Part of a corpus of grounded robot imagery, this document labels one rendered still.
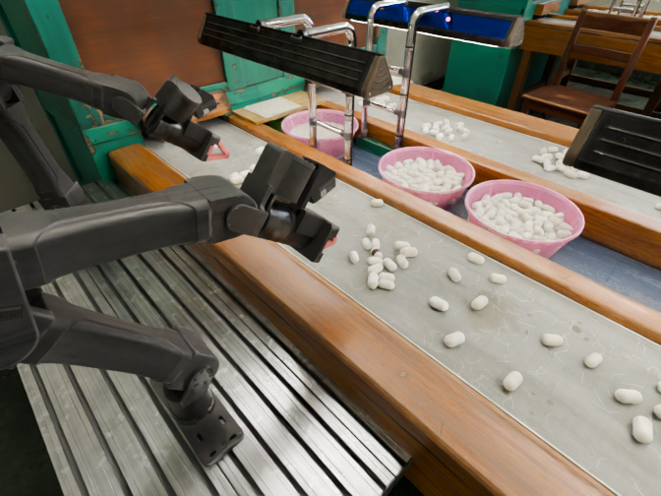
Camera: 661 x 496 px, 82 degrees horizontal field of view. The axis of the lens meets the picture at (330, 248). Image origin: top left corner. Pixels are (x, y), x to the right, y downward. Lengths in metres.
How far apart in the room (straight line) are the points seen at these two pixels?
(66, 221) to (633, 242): 1.11
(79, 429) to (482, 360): 0.66
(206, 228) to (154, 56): 0.98
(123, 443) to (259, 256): 0.39
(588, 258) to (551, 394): 0.48
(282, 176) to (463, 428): 0.42
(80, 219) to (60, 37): 0.91
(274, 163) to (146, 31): 0.93
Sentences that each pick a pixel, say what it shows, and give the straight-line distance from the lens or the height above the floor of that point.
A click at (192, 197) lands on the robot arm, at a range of 0.46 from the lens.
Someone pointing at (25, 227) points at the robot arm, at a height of 1.08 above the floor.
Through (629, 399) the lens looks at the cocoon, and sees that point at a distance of 0.74.
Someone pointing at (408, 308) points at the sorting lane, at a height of 0.74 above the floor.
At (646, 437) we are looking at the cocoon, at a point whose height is 0.76.
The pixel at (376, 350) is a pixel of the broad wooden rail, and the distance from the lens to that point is 0.64.
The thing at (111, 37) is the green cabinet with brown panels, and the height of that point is 1.05.
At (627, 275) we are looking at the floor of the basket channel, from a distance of 1.11.
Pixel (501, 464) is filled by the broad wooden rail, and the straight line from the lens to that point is 0.60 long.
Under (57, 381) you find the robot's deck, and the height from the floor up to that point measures 0.67.
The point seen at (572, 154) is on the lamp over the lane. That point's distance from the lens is 0.60.
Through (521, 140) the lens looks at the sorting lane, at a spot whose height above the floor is 0.74.
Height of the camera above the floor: 1.28
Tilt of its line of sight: 40 degrees down
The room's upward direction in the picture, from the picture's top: straight up
